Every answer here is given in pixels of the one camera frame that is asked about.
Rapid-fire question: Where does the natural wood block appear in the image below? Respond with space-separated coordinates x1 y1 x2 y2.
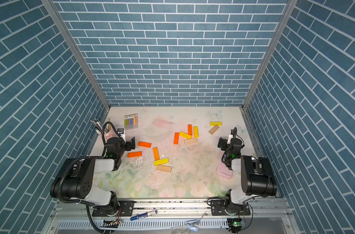
156 165 172 173
184 138 198 145
209 125 219 135

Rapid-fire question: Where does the yellow block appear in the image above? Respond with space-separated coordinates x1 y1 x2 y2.
209 121 222 126
193 126 199 138
154 158 169 166
179 132 192 139

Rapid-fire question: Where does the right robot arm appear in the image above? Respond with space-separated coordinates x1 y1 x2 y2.
217 137 278 207

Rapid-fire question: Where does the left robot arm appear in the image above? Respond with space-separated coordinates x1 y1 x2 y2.
50 137 136 215

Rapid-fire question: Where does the orange block upper left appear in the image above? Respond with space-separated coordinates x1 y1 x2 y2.
138 141 152 148

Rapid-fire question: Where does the orange block lower left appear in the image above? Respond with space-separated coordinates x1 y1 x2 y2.
127 151 142 158

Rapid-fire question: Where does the highlighter marker pack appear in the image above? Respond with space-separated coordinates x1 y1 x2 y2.
124 114 138 130

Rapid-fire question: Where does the pink plastic tray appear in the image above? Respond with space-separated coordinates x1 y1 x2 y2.
217 161 233 179

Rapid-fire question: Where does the amber orange block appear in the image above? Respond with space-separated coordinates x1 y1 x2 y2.
153 147 160 161

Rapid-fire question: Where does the orange block top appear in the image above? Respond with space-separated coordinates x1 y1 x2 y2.
188 124 193 136

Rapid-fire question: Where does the orange block centre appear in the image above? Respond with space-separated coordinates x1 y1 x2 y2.
174 132 179 145

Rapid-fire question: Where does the blue screwdriver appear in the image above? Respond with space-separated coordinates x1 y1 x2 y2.
130 210 158 221

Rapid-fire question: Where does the green led circuit board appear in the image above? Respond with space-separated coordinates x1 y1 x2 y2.
226 218 245 234

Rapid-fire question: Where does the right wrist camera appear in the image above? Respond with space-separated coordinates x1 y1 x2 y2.
227 129 234 144

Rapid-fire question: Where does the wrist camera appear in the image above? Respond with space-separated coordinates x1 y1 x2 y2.
117 128 126 141
227 129 234 144

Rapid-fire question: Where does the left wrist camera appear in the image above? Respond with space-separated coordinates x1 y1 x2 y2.
117 128 126 141

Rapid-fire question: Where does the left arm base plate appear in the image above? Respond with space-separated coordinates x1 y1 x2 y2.
92 200 135 217

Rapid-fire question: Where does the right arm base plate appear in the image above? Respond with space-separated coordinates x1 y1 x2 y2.
207 199 251 216

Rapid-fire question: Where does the aluminium front rail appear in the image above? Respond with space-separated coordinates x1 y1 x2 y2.
51 197 292 220

